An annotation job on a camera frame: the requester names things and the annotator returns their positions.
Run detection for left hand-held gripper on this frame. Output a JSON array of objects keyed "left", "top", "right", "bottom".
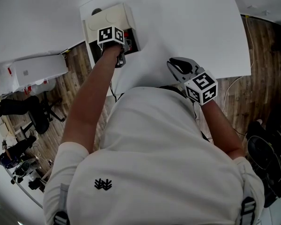
[{"left": 97, "top": 25, "right": 132, "bottom": 69}]

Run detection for black round seat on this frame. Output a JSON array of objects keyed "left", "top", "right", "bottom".
[{"left": 246, "top": 122, "right": 275, "bottom": 171}]

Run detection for beige lidded storage box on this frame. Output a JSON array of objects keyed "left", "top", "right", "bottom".
[{"left": 81, "top": 2, "right": 141, "bottom": 68}]

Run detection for black office chair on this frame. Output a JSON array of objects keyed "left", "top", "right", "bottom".
[{"left": 0, "top": 91, "right": 66, "bottom": 135}]

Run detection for clear plastic bag red print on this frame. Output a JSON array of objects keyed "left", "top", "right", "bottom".
[{"left": 0, "top": 62, "right": 57, "bottom": 98}]

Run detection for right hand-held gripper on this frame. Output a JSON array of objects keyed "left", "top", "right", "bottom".
[{"left": 167, "top": 56, "right": 219, "bottom": 106}]

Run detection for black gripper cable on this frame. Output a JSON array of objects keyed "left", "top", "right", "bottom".
[
  {"left": 108, "top": 80, "right": 125, "bottom": 103},
  {"left": 191, "top": 101, "right": 214, "bottom": 143}
]

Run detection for person's white T-shirt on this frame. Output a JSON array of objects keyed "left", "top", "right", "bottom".
[{"left": 43, "top": 85, "right": 266, "bottom": 225}]

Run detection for grey shoulder strap with buckle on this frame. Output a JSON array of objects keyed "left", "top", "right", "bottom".
[
  {"left": 239, "top": 195, "right": 258, "bottom": 225},
  {"left": 52, "top": 183, "right": 70, "bottom": 225}
]

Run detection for person's right forearm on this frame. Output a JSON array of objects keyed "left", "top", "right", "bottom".
[{"left": 200, "top": 98, "right": 246, "bottom": 161}]

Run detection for white floor cable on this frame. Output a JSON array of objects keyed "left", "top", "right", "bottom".
[{"left": 221, "top": 15, "right": 256, "bottom": 112}]

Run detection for red-capped dark bottle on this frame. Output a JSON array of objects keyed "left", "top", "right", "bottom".
[{"left": 124, "top": 30, "right": 134, "bottom": 51}]

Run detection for light wooden desk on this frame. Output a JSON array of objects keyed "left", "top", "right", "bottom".
[{"left": 0, "top": 115, "right": 27, "bottom": 141}]

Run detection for white table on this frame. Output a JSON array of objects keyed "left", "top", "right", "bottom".
[{"left": 79, "top": 0, "right": 252, "bottom": 96}]

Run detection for person's left forearm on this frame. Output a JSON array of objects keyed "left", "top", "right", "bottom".
[{"left": 60, "top": 43, "right": 123, "bottom": 155}]

